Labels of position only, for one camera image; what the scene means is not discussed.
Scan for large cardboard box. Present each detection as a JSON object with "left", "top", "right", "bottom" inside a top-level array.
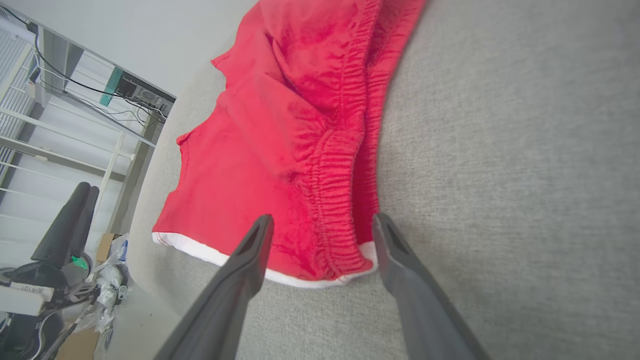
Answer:
[{"left": 54, "top": 327, "right": 101, "bottom": 360}]

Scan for teal bracket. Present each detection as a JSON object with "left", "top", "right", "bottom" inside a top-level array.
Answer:
[{"left": 99, "top": 66, "right": 124, "bottom": 107}]

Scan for red shorts with white stripe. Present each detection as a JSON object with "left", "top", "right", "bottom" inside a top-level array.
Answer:
[{"left": 151, "top": 0, "right": 429, "bottom": 290}]

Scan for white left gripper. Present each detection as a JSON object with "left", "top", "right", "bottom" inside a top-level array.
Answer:
[{"left": 0, "top": 181, "right": 100, "bottom": 317}]

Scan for black power strip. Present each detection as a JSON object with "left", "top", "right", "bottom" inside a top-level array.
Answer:
[{"left": 117, "top": 74, "right": 175, "bottom": 121}]

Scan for grey desk with cables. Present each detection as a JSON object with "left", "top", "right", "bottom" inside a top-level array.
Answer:
[{"left": 0, "top": 2, "right": 177, "bottom": 151}]

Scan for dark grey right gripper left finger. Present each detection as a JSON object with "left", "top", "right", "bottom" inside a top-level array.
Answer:
[{"left": 152, "top": 213, "right": 275, "bottom": 360}]

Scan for clear plastic bags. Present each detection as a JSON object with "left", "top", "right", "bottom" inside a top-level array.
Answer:
[{"left": 75, "top": 234, "right": 132, "bottom": 335}]

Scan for small cardboard box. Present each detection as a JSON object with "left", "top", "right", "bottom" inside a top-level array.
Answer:
[{"left": 95, "top": 232, "right": 121, "bottom": 264}]

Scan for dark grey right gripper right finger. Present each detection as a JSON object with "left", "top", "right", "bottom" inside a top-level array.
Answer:
[{"left": 371, "top": 212, "right": 492, "bottom": 360}]

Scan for white metal shelf rack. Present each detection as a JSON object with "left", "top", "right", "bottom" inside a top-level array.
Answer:
[{"left": 0, "top": 15, "right": 161, "bottom": 241}]

